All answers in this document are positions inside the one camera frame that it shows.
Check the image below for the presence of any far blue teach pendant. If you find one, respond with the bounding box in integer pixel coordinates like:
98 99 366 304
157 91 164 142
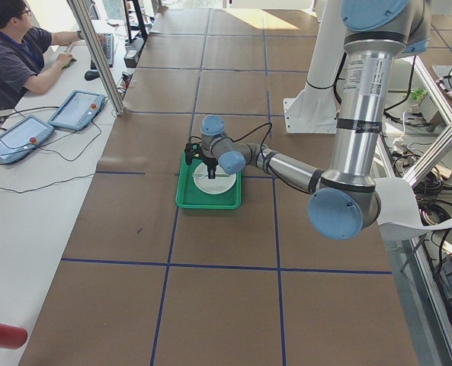
48 90 105 131

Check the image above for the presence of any white curved sheet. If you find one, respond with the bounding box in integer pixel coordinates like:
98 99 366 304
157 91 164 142
375 177 452 242

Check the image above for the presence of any white desk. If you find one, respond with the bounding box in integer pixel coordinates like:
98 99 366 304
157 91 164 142
0 18 150 366

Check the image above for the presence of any near blue teach pendant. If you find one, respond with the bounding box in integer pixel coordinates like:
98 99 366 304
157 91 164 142
0 115 54 164

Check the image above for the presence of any black keyboard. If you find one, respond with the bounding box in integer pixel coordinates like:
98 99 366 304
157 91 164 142
99 34 114 68

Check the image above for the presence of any grey power box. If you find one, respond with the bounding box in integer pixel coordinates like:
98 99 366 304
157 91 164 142
123 37 145 69

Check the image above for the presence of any red cylinder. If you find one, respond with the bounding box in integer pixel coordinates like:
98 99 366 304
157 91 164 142
0 323 27 349

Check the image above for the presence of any seated man dark shirt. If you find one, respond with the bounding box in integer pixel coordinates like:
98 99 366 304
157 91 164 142
0 0 84 110

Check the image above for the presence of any aluminium frame post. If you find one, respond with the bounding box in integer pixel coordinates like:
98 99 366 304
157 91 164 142
67 0 126 116

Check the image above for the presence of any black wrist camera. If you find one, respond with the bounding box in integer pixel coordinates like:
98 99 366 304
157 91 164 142
184 143 203 165

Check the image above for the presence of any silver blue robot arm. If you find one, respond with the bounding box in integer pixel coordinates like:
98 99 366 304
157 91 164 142
200 1 431 240

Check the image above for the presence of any green plastic tray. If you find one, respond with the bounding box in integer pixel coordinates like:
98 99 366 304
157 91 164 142
175 154 242 210

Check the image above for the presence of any blue teach pendant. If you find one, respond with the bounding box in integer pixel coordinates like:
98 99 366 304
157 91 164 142
0 115 54 164
48 90 105 131

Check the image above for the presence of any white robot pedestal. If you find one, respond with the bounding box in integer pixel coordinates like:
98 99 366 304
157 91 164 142
284 0 346 133

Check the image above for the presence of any black computer mouse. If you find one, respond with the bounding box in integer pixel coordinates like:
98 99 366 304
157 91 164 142
84 69 100 81

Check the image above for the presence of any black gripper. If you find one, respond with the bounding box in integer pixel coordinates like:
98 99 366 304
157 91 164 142
204 158 218 179

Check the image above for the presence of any white divided plate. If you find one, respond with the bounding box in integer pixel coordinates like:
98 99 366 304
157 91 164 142
193 162 236 195

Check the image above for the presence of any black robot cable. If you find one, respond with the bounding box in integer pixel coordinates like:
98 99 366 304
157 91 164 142
233 122 278 175

